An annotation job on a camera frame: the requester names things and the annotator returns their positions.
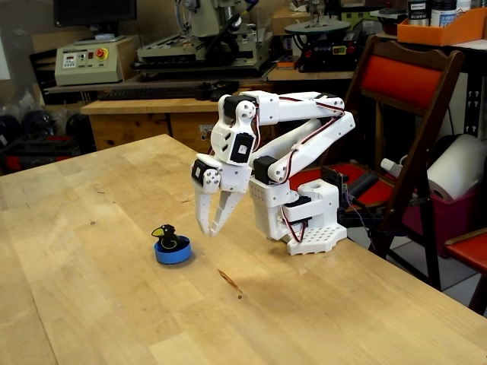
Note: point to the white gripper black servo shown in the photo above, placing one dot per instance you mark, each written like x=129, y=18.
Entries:
x=233, y=178

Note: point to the black wooden bird toy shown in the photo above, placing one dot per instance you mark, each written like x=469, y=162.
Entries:
x=167, y=239

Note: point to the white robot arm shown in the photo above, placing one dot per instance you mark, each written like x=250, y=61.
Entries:
x=300, y=110

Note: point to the beige control box red button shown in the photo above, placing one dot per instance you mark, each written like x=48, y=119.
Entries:
x=87, y=62

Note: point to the cardboard box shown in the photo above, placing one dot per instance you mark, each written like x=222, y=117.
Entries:
x=285, y=21

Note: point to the orange tray box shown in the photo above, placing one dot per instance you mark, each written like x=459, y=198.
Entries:
x=437, y=36

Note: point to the blue plastic lid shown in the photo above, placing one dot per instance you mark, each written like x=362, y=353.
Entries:
x=171, y=258

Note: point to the skull sticker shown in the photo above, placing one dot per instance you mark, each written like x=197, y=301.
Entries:
x=205, y=133

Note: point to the black hand tool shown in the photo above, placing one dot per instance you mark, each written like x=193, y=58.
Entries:
x=213, y=90

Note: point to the black controller board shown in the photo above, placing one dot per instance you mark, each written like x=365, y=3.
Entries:
x=334, y=176

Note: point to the wooden workbench cabinet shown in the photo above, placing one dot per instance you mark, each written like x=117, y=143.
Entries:
x=110, y=129

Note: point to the black keyboard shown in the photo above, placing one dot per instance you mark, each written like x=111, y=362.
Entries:
x=148, y=93

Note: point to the black cylinder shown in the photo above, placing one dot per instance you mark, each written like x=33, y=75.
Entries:
x=361, y=183

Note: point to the black round spool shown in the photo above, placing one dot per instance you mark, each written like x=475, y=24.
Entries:
x=9, y=129
x=78, y=125
x=38, y=123

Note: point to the white power plug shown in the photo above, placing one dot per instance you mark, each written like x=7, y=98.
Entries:
x=390, y=166

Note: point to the wooden bench board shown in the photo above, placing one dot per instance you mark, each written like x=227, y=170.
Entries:
x=342, y=75

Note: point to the black and red crate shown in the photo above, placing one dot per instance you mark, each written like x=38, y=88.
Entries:
x=38, y=152

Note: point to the grey milling machine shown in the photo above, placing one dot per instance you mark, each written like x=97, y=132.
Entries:
x=205, y=19

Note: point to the black scroll saw machine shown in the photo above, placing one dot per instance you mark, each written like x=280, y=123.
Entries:
x=327, y=49

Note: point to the wooden folding chair red cushions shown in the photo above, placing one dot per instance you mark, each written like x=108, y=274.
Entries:
x=399, y=80

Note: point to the black computer monitor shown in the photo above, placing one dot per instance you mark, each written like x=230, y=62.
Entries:
x=95, y=11

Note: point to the pink plastic bin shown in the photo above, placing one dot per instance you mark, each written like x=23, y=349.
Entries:
x=452, y=220

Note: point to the white paper towel roll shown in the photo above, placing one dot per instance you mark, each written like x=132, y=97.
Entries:
x=456, y=167

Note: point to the wooden chair red seat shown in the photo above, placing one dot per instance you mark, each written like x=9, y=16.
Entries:
x=468, y=251

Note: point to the white board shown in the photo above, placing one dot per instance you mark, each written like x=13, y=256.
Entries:
x=4, y=61

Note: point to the black can grey label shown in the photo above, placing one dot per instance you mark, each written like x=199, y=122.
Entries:
x=417, y=13

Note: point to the white can blue label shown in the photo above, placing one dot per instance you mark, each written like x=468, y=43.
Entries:
x=443, y=15

